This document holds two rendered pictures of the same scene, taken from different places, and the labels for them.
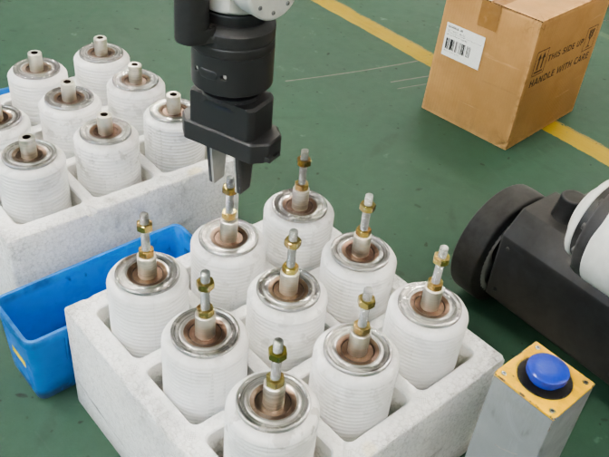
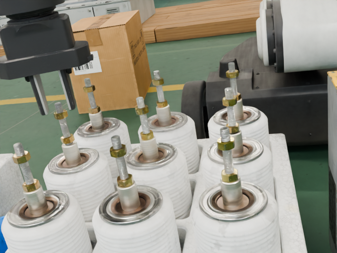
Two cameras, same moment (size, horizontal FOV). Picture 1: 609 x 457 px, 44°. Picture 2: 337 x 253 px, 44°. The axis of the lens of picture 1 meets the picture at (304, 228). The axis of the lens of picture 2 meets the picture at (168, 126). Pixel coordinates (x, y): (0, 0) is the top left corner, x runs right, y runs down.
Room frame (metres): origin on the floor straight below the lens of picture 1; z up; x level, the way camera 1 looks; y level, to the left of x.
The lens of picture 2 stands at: (0.19, 0.27, 0.52)
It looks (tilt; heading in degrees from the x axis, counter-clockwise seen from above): 23 degrees down; 328
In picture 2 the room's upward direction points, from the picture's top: 10 degrees counter-clockwise
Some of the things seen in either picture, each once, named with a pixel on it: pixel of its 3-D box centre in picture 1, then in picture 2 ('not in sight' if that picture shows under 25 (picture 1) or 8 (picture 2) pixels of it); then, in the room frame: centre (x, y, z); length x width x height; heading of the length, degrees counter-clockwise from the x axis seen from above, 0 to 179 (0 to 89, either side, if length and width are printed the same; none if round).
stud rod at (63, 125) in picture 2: (229, 202); (64, 127); (0.74, 0.09, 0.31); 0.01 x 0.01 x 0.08
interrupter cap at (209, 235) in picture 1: (228, 237); (73, 161); (0.74, 0.09, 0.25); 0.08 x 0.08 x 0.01
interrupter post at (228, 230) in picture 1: (228, 229); (71, 153); (0.74, 0.09, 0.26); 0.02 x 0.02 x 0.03
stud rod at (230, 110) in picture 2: (363, 315); (231, 115); (0.57, -0.07, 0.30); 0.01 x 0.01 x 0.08
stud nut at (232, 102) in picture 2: (366, 301); (229, 101); (0.57, -0.07, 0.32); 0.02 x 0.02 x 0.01; 68
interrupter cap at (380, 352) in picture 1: (357, 349); (234, 150); (0.57, -0.07, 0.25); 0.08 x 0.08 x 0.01
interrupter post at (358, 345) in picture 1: (359, 341); (234, 142); (0.57, -0.07, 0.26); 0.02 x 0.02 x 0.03
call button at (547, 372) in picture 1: (546, 374); not in sight; (0.50, -0.25, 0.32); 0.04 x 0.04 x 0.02
